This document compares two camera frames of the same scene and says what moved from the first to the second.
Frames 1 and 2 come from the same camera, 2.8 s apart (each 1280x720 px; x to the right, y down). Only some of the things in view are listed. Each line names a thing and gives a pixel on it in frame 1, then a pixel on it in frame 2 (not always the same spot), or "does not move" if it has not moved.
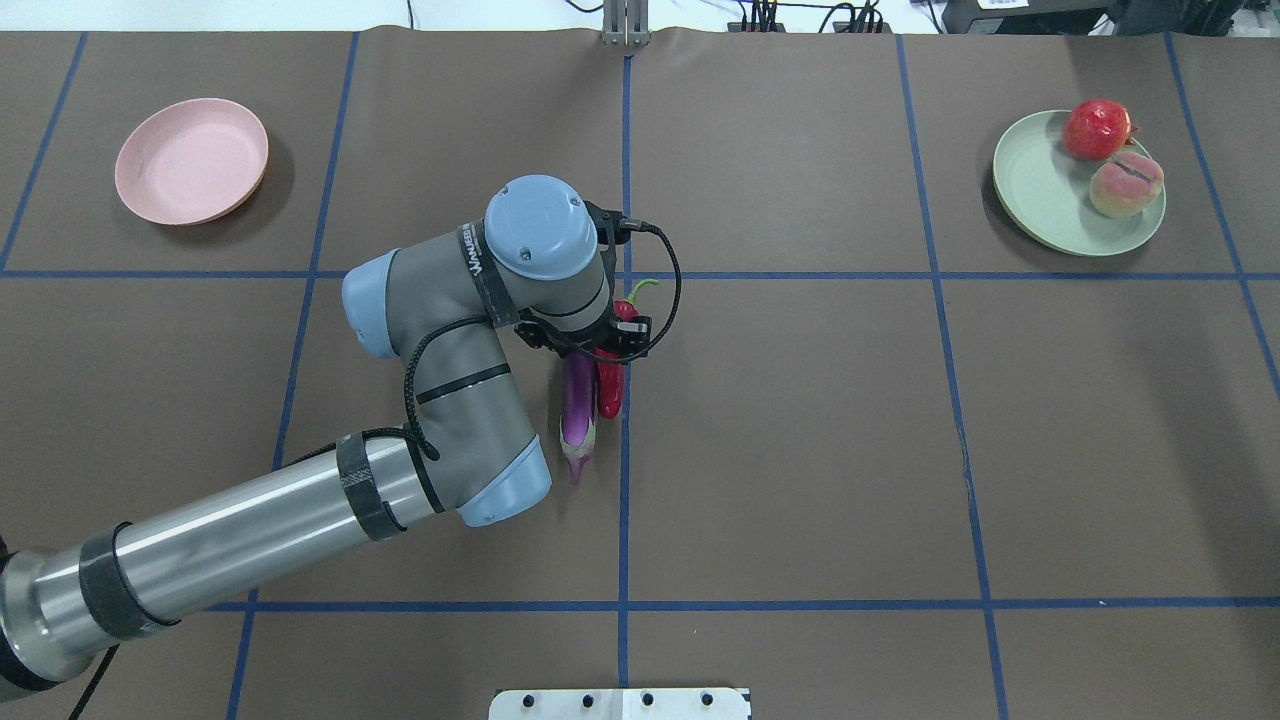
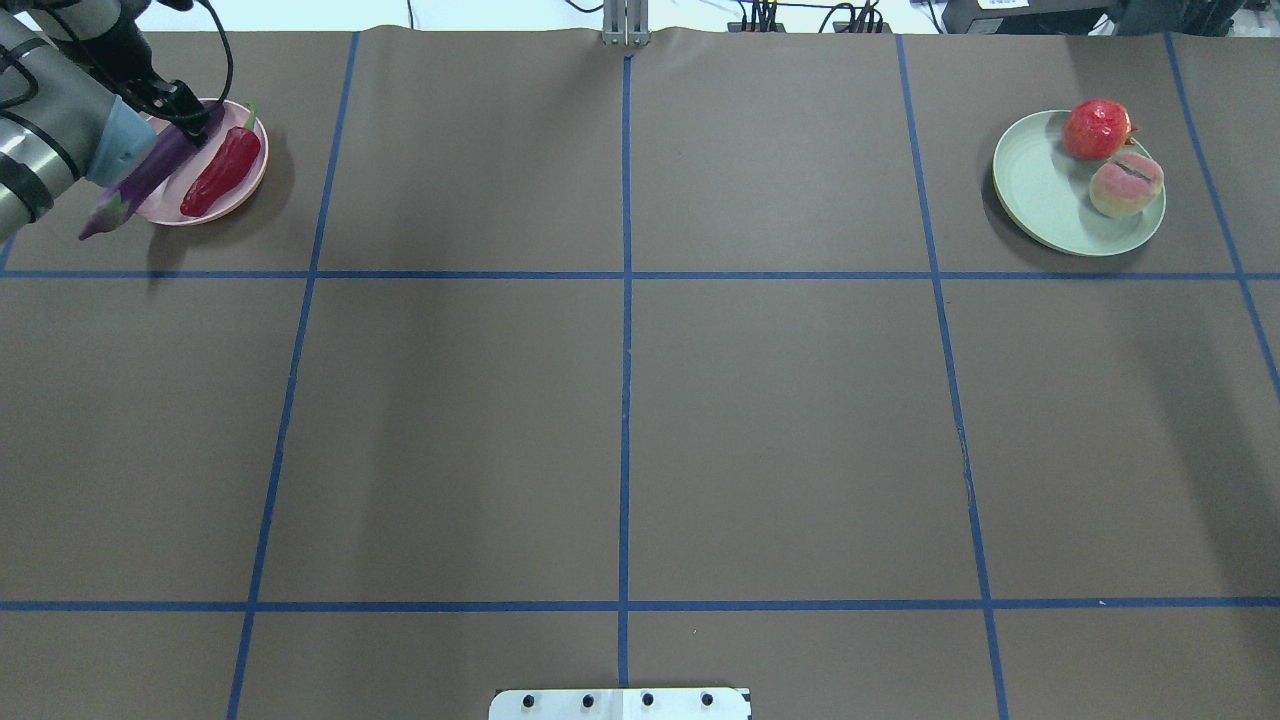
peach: [1127, 185] does not move
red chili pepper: [611, 367] -> [237, 156]
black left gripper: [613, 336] -> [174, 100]
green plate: [1043, 190] does not move
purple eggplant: [577, 421] -> [172, 146]
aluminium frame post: [626, 23] does not move
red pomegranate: [1097, 129] does not move
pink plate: [191, 161] does not move
